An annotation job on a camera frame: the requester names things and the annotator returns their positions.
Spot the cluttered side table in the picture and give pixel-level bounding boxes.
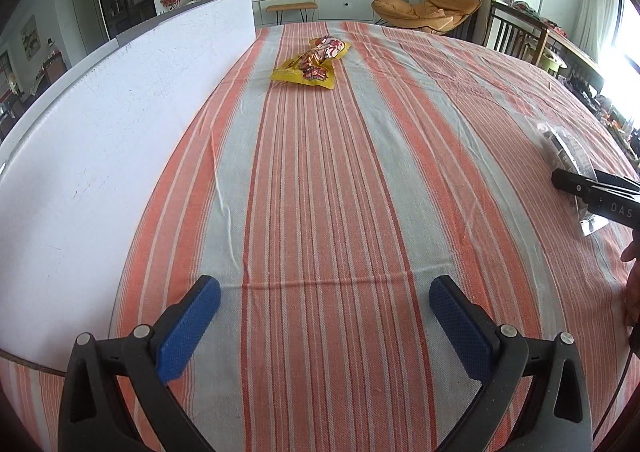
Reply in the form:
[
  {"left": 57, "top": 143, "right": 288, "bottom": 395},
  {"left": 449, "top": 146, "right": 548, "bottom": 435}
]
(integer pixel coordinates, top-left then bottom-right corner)
[{"left": 506, "top": 1, "right": 639, "bottom": 164}]

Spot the yellow red candy bag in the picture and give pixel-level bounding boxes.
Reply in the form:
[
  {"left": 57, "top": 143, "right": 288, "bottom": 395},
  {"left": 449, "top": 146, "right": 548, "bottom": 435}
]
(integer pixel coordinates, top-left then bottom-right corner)
[{"left": 270, "top": 35, "right": 350, "bottom": 89}]

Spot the orange lounge chair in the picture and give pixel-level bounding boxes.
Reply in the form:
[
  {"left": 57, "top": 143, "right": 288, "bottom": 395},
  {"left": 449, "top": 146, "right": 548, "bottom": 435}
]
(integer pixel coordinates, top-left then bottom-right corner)
[{"left": 371, "top": 0, "right": 482, "bottom": 35}]

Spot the white cardboard box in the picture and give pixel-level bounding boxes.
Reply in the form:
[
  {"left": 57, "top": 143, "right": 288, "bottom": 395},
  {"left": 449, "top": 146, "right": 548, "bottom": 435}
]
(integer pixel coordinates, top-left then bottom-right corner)
[{"left": 1, "top": 0, "right": 255, "bottom": 373}]

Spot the person's right hand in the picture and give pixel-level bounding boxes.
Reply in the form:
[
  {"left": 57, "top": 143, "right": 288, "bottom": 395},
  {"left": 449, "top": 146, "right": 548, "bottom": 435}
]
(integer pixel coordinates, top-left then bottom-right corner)
[{"left": 620, "top": 238, "right": 640, "bottom": 326}]

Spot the clear plastic package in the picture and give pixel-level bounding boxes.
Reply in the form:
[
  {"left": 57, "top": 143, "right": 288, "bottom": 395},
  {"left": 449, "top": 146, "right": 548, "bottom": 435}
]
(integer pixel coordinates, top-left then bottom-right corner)
[{"left": 537, "top": 123, "right": 608, "bottom": 236}]

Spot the small wooden bench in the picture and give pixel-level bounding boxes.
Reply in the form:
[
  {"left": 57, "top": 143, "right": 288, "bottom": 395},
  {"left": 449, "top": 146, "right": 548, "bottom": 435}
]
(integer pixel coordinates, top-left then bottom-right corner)
[{"left": 266, "top": 1, "right": 318, "bottom": 25}]

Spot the dark wooden chair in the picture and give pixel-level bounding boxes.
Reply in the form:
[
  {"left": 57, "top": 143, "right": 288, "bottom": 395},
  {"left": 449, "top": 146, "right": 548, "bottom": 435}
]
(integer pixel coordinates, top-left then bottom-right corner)
[{"left": 483, "top": 0, "right": 549, "bottom": 65}]

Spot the white tv cabinet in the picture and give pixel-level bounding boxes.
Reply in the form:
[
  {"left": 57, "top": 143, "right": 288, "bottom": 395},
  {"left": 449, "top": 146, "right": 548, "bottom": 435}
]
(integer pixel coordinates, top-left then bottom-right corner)
[{"left": 252, "top": 0, "right": 378, "bottom": 27}]

